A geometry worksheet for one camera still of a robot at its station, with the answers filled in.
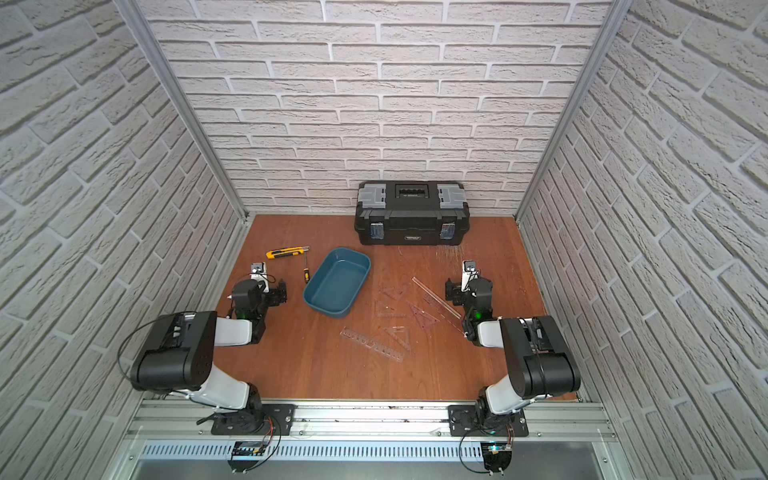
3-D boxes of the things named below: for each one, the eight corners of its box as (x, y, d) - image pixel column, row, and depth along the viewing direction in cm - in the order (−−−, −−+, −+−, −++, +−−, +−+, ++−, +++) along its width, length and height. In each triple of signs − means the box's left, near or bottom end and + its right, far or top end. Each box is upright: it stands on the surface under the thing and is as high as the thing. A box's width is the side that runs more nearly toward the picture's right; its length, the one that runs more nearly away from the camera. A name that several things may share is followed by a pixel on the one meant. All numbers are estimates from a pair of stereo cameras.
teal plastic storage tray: (302, 310, 95) (297, 301, 90) (336, 253, 110) (333, 243, 105) (349, 326, 92) (346, 318, 87) (377, 266, 106) (376, 255, 101)
